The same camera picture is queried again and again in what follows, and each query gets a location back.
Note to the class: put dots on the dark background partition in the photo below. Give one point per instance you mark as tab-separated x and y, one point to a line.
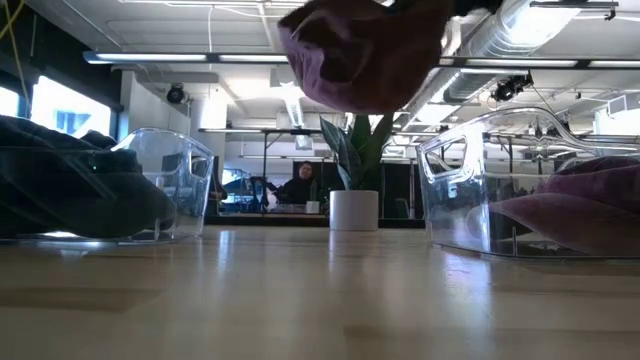
400	185

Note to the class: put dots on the person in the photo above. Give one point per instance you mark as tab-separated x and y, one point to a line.
300	190

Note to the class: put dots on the black aluminium table frame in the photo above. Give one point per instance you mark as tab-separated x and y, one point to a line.
260	220

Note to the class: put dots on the maroon cap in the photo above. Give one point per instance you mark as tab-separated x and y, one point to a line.
360	60
590	220

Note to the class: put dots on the long linear pendant lamp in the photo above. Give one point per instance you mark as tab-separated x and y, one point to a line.
150	57

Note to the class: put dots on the black background table frame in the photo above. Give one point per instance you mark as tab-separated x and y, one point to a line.
264	150

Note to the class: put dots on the green snake plant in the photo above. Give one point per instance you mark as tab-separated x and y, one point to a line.
360	160

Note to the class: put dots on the white plant pot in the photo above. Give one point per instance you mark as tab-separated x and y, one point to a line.
353	210

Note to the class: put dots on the black ceiling spotlight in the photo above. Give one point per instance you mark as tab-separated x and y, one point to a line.
176	94
507	89

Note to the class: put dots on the clear plastic bin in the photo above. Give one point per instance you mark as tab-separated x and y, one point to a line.
450	200
190	200

